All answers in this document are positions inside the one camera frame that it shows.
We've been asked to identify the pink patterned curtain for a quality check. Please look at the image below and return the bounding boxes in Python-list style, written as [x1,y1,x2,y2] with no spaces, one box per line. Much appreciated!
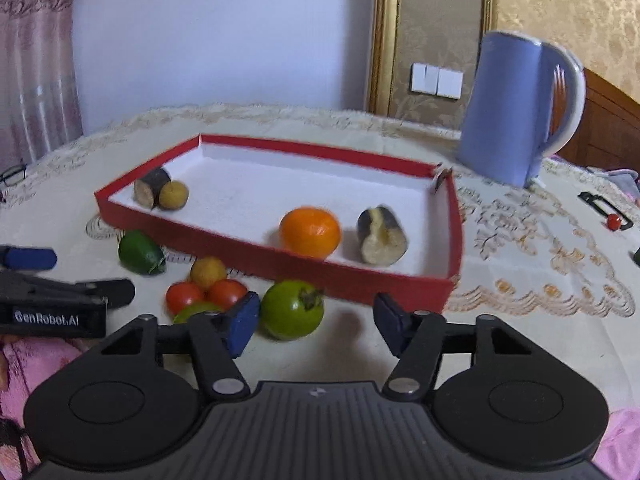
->
[0,0,82,168]

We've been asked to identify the small red cherry tomato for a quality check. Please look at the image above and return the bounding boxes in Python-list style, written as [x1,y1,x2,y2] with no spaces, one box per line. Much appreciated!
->
[606,214,622,231]

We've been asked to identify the blue electric kettle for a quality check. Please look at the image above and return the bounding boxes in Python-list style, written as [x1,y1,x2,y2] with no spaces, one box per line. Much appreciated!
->
[458,30,586,188]

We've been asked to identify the black eyeglasses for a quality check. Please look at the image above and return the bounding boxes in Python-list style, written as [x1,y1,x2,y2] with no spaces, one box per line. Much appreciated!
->
[0,160,27,204]

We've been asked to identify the black rectangular frame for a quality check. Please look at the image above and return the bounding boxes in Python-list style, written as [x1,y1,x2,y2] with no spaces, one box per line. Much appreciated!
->
[578,191,634,231]

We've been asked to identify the orange tangerine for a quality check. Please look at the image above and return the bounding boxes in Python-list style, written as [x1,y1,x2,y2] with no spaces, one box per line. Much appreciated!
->
[279,207,342,259]

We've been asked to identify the yellow-brown longan fruit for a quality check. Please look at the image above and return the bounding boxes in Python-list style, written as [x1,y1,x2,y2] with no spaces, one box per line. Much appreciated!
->
[190,257,228,290]

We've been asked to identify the brown longan fruit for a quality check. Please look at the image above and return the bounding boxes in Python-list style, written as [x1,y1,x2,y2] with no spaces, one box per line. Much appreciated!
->
[158,181,189,210]

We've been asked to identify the wooden headboard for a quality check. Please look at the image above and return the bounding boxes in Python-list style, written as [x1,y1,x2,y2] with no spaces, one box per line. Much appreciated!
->
[558,68,640,171]

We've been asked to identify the dark green lime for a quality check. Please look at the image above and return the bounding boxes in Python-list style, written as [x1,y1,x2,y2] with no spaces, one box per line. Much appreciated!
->
[118,230,166,275]

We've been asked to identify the large green tomato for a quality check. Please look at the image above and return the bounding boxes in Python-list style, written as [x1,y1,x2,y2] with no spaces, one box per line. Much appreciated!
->
[260,280,324,340]

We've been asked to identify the white wall switch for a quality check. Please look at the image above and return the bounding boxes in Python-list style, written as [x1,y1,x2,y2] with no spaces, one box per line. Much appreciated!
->
[410,63,463,101]

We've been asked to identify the pink floral blanket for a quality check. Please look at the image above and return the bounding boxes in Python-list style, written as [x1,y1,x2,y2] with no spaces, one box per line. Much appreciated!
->
[1,335,89,479]

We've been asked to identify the red shallow cardboard tray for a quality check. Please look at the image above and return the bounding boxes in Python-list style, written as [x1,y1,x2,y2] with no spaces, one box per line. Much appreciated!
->
[96,134,463,312]

